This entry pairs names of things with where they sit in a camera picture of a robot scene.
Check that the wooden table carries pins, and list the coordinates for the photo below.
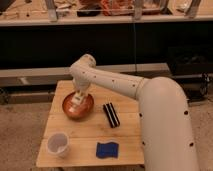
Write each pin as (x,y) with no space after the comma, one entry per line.
(85,134)

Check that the white plastic cup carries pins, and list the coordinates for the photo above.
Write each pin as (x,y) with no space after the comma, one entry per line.
(58,144)

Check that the black rectangular block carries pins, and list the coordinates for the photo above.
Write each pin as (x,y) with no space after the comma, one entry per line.
(111,115)

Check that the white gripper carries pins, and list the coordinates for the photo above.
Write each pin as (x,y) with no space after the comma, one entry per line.
(81,86)

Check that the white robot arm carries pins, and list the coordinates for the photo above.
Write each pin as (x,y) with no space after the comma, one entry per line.
(167,137)

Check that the blue sponge cloth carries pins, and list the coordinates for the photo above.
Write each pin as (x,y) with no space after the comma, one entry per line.
(105,150)

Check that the orange ceramic bowl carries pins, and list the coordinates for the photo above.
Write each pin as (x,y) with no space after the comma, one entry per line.
(78,106)

